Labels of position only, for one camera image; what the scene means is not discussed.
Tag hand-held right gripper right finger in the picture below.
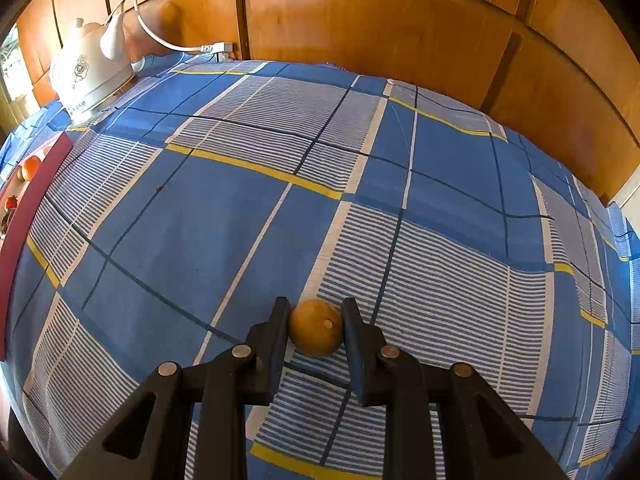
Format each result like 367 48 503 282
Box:
341 297 568 480

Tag blue plaid cloth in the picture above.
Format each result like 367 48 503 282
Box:
0 52 640 480

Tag pink cardboard tray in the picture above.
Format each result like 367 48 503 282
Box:
0 130 75 363

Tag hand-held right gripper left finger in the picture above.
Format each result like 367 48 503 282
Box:
62 296 292 480

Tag white power plug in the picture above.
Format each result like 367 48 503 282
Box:
200 41 235 61

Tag window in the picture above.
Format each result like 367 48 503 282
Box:
0 25 26 126

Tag white ceramic electric kettle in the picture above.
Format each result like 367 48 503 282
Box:
49 12 137 126

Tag white power cable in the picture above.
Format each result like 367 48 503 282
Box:
102 0 206 53

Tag wooden wardrobe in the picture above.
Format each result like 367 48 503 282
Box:
15 0 640 206

